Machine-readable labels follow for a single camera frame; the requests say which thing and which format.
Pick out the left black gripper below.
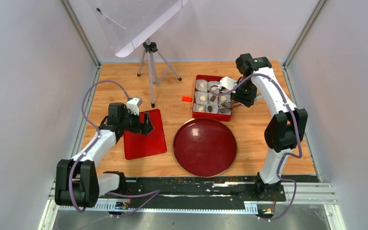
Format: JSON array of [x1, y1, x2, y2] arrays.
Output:
[[120, 108, 154, 135]]

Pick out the white reflector board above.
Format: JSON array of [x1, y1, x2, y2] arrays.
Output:
[[88, 0, 188, 58]]

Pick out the small orange block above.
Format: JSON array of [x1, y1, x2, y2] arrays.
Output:
[[182, 96, 192, 102]]

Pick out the dark red round tray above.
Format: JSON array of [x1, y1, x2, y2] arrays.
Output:
[[172, 118, 238, 178]]

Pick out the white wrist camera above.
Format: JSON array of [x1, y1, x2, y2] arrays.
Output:
[[126, 97, 143, 115], [218, 77, 238, 92]]

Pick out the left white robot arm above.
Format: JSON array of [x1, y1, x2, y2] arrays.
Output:
[[54, 98, 154, 212]]

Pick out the grey tripod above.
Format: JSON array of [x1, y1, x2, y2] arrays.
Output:
[[137, 38, 182, 108]]

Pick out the red box lid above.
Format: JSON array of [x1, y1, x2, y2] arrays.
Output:
[[124, 109, 167, 160]]

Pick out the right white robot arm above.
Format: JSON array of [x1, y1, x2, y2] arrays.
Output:
[[231, 53, 308, 200]]

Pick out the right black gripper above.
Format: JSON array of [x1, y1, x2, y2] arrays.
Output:
[[230, 78, 257, 107]]

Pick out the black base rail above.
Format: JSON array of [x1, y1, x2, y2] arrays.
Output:
[[115, 176, 286, 208]]

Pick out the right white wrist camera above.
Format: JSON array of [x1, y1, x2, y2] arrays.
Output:
[[218, 77, 238, 92]]

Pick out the metal tongs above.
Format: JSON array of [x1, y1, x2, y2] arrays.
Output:
[[218, 101, 242, 114]]

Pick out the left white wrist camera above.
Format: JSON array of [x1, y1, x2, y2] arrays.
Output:
[[126, 97, 143, 115]]

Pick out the white slotted cable duct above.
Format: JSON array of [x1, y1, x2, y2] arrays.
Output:
[[58, 200, 259, 214]]

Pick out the red chocolate box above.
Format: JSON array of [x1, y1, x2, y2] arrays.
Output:
[[192, 75, 232, 122]]

